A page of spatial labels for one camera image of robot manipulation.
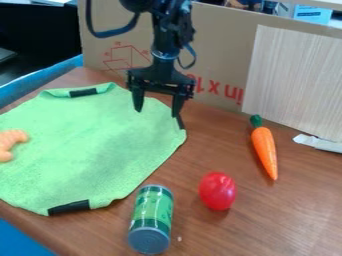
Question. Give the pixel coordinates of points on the green can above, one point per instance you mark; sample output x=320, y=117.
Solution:
x=151, y=220

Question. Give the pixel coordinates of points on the white board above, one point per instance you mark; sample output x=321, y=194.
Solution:
x=294, y=80

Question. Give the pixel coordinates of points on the green cloth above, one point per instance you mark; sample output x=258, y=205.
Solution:
x=89, y=143

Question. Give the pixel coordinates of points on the orange toy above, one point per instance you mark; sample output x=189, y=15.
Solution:
x=10, y=142

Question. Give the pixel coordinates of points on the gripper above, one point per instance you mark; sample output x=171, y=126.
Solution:
x=161, y=77

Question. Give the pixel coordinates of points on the orange toy carrot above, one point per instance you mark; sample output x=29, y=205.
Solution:
x=264, y=146

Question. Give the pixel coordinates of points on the blue box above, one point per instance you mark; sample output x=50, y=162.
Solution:
x=311, y=13

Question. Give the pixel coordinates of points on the red toy tomato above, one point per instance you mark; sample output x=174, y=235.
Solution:
x=217, y=191

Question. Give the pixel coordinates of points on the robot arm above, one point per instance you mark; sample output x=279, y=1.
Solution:
x=171, y=23

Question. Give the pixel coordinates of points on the cardboard box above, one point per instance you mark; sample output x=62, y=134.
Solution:
x=214, y=46

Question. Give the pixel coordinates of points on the white paper scrap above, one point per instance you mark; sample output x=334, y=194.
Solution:
x=317, y=142

